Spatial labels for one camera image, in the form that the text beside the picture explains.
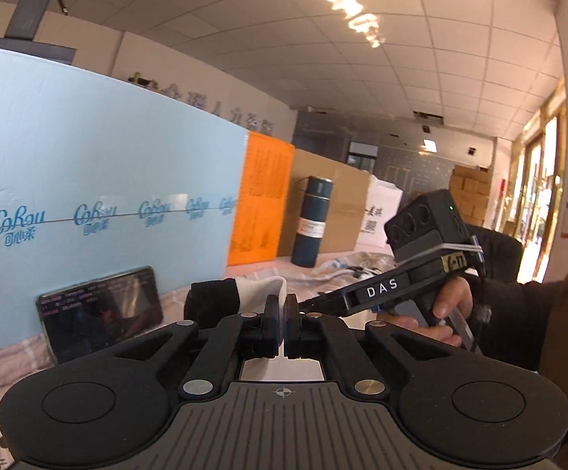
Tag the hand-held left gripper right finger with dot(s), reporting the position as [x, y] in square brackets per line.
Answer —
[291, 325]

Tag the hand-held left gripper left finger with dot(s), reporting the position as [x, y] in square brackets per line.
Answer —
[274, 325]

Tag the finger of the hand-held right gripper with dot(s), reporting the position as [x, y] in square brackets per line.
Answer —
[328, 303]

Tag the white and black garment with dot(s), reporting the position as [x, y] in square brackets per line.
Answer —
[259, 291]

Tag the person's right forearm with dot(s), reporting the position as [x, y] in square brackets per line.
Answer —
[533, 313]

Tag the person's right hand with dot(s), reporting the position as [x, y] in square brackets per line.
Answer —
[455, 296]

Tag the crumpled light clothing pile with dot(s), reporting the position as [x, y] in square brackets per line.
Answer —
[352, 267]

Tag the white shopping bag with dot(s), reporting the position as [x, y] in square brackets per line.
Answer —
[379, 215]

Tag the stack of cardboard boxes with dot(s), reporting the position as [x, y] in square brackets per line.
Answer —
[470, 196]

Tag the black chair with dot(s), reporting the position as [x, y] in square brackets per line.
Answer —
[499, 249]

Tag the dark teal thermos bottle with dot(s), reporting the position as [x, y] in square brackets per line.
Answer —
[311, 225]

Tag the brown cardboard box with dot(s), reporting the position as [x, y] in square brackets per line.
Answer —
[345, 205]

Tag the gold framed glass door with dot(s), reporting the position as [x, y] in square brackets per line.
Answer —
[538, 181]

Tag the orange paper sheet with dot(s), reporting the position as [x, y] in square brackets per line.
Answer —
[262, 196]

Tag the black smartphone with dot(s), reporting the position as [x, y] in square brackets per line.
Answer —
[100, 313]

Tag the light blue cardboard box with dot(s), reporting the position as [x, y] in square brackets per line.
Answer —
[97, 166]

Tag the ceiling light strip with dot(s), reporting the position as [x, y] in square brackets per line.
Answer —
[350, 5]

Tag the pink plaid bed sheet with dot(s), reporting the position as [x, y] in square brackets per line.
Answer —
[4, 387]

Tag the grey metal bracket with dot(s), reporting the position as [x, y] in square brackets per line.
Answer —
[26, 14]

